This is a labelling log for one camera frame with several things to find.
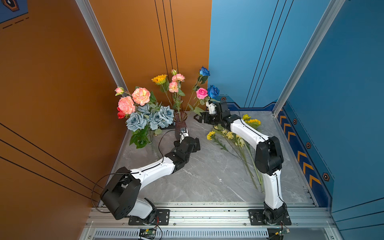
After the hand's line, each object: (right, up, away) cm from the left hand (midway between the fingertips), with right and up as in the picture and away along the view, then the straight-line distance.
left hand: (191, 137), depth 87 cm
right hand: (+5, +12, +5) cm, 14 cm away
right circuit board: (+43, -43, -18) cm, 63 cm away
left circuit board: (-20, -45, -16) cm, 52 cm away
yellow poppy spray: (+44, +9, +18) cm, 49 cm away
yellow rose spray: (+25, -3, +14) cm, 29 cm away
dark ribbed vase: (-8, +12, +6) cm, 16 cm away
